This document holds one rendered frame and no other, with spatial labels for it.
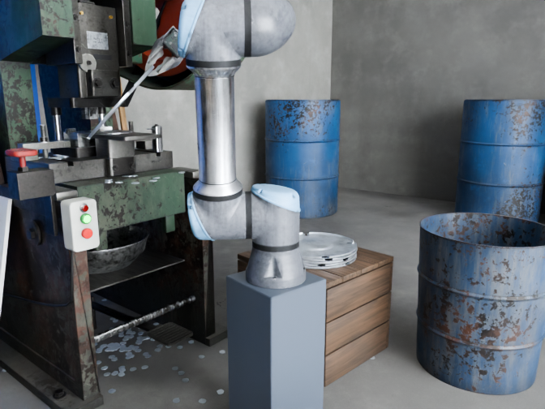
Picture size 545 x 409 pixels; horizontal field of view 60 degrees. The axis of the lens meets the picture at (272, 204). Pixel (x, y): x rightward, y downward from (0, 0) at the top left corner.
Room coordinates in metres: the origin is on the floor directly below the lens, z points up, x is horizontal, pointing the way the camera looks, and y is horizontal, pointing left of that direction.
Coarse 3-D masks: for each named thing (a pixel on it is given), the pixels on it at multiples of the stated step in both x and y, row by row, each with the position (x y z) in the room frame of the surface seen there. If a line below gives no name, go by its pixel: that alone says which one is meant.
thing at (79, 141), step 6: (72, 132) 1.56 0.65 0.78; (78, 132) 1.56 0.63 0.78; (84, 132) 1.55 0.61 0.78; (66, 138) 1.58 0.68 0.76; (72, 138) 1.55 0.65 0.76; (78, 138) 1.53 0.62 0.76; (84, 138) 1.55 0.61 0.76; (90, 138) 1.57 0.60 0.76; (72, 144) 1.56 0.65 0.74; (78, 144) 1.53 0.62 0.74; (84, 144) 1.55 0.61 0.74; (90, 144) 1.56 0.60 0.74
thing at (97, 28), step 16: (80, 0) 1.58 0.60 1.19; (80, 16) 1.53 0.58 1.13; (96, 16) 1.57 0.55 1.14; (112, 16) 1.60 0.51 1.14; (80, 32) 1.53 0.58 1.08; (96, 32) 1.56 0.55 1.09; (112, 32) 1.61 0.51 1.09; (96, 48) 1.56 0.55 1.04; (112, 48) 1.61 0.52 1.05; (80, 64) 1.51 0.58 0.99; (96, 64) 1.55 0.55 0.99; (112, 64) 1.60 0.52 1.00; (64, 80) 1.56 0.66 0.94; (80, 80) 1.51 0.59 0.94; (96, 80) 1.51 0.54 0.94; (112, 80) 1.56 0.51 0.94; (64, 96) 1.57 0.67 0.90; (80, 96) 1.51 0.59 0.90; (96, 96) 1.52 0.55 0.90; (112, 96) 1.56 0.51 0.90
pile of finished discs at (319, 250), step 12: (300, 240) 1.65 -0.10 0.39; (312, 240) 1.63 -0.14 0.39; (324, 240) 1.63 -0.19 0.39; (336, 240) 1.65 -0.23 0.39; (348, 240) 1.65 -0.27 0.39; (312, 252) 1.51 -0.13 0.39; (324, 252) 1.51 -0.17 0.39; (336, 252) 1.51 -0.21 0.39; (348, 252) 1.49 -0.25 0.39; (312, 264) 1.47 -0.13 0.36; (324, 264) 1.47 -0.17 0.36; (336, 264) 1.46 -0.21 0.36; (348, 264) 1.49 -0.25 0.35
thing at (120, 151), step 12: (96, 132) 1.49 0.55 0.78; (108, 132) 1.48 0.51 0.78; (120, 132) 1.50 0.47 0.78; (132, 132) 1.55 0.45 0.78; (96, 144) 1.51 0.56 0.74; (108, 144) 1.47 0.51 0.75; (120, 144) 1.50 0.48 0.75; (132, 144) 1.54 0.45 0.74; (108, 156) 1.47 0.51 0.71; (120, 156) 1.50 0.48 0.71; (132, 156) 1.54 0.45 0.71; (108, 168) 1.48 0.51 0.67; (120, 168) 1.50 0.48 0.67; (132, 168) 1.53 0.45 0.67
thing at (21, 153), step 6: (6, 150) 1.21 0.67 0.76; (12, 150) 1.20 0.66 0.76; (18, 150) 1.19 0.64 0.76; (24, 150) 1.20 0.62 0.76; (30, 150) 1.21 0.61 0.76; (36, 150) 1.23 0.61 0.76; (12, 156) 1.19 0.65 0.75; (18, 156) 1.18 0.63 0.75; (24, 156) 1.19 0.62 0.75; (24, 162) 1.22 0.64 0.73
